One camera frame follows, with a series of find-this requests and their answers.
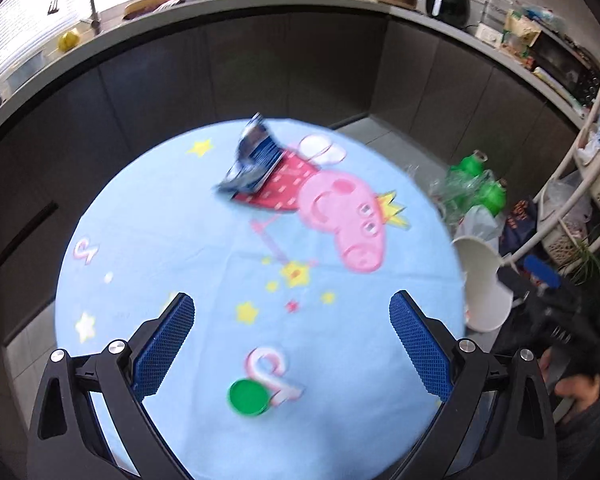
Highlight blue white snack bag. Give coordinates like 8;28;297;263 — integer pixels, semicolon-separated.
216;113;284;195

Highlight white round trash bin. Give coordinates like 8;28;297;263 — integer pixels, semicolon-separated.
453;236;514;333

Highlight dark kitchen counter cabinets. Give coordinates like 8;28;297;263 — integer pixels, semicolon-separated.
0;0;581;344

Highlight person's right hand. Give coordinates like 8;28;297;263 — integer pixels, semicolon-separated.
539;348;600;422

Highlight dark blue shopping bag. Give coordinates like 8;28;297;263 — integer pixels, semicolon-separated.
498;198;538;256

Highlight white tiered storage rack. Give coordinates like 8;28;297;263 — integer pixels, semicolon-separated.
504;88;600;273

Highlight white plastic shopping bag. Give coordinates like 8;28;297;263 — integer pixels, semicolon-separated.
454;205;503;247

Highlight right green plastic bottle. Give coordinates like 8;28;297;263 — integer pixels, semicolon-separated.
477;180;506;217

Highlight green plastic bottle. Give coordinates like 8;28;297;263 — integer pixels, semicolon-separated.
477;180;506;217
429;150;491;214

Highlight green bottle cap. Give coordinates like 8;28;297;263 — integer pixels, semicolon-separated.
227;378;270;416

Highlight left green plastic bottle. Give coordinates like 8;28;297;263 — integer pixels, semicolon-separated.
429;150;491;214

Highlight light blue cartoon tablecloth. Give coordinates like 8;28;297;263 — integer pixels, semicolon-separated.
55;120;464;479

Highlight black microwave oven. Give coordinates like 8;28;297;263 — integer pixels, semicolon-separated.
530;30;600;106

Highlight black air fryer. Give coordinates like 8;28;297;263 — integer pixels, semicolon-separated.
426;0;470;28

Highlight yellow lemon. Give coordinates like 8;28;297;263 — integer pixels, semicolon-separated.
57;28;81;53

